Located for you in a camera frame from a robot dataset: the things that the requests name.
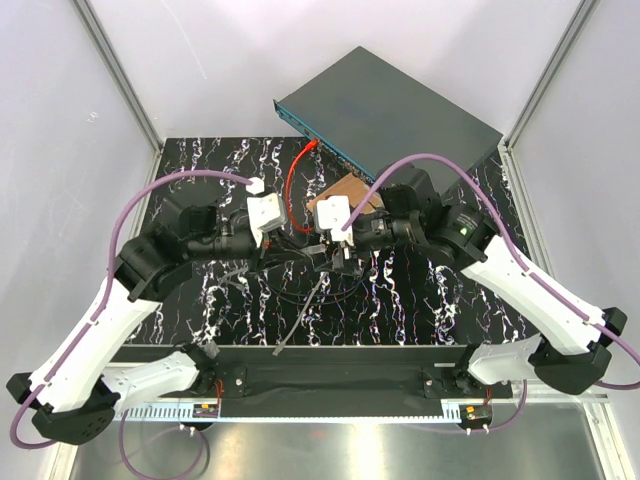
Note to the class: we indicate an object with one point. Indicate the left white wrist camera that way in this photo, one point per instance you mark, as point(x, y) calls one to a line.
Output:
point(266, 211)

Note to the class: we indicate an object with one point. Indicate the brown wooden board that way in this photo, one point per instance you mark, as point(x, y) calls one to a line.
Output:
point(355, 189)

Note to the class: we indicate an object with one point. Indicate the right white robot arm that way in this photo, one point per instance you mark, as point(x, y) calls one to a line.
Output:
point(570, 351)

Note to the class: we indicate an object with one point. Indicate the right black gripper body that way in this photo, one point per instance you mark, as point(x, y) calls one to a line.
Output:
point(380, 230)

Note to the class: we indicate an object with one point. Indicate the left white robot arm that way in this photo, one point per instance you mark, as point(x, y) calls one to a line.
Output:
point(72, 397)

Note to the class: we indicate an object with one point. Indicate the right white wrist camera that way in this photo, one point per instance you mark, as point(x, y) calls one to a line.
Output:
point(330, 215)

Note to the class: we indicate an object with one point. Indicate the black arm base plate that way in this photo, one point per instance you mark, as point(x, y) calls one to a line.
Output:
point(425, 371)

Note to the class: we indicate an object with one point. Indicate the white slotted cable duct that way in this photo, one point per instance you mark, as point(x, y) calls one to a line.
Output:
point(235, 411)

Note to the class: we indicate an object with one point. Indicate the dark teal network switch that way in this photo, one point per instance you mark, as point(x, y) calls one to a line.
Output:
point(366, 114)

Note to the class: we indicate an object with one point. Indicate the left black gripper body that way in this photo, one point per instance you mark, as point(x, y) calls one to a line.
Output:
point(234, 245)

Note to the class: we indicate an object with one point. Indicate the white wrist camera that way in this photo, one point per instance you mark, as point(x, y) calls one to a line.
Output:
point(266, 211)
point(330, 215)

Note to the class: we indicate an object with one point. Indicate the black marble pattern mat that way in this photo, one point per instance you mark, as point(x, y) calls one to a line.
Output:
point(402, 299)

